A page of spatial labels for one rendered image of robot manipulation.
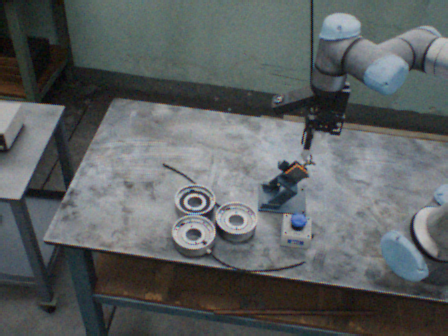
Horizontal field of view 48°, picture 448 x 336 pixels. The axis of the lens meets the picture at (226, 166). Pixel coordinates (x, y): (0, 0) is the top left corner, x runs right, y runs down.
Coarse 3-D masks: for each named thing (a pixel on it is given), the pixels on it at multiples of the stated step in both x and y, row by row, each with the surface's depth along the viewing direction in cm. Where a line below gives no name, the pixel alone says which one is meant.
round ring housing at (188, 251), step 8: (192, 216) 127; (200, 216) 127; (176, 224) 125; (208, 224) 127; (176, 232) 124; (184, 232) 124; (192, 232) 127; (200, 232) 125; (176, 240) 121; (184, 240) 123; (200, 240) 123; (176, 248) 122; (184, 248) 120; (192, 248) 120; (200, 248) 120; (208, 248) 122; (192, 256) 123
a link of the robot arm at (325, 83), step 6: (312, 72) 110; (318, 72) 107; (312, 78) 110; (318, 78) 108; (324, 78) 107; (330, 78) 107; (336, 78) 107; (342, 78) 107; (318, 84) 109; (324, 84) 108; (330, 84) 108; (336, 84) 108; (342, 84) 109; (324, 90) 109; (330, 90) 109; (336, 90) 109
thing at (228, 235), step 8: (224, 208) 131; (232, 208) 131; (240, 208) 131; (248, 208) 131; (216, 216) 127; (232, 216) 130; (240, 216) 130; (256, 216) 128; (216, 224) 127; (256, 224) 127; (224, 232) 125; (232, 232) 124; (248, 232) 125; (232, 240) 127; (240, 240) 127
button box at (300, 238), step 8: (288, 216) 128; (288, 224) 127; (288, 232) 125; (296, 232) 125; (304, 232) 125; (280, 240) 127; (288, 240) 125; (296, 240) 125; (304, 240) 124; (304, 248) 126
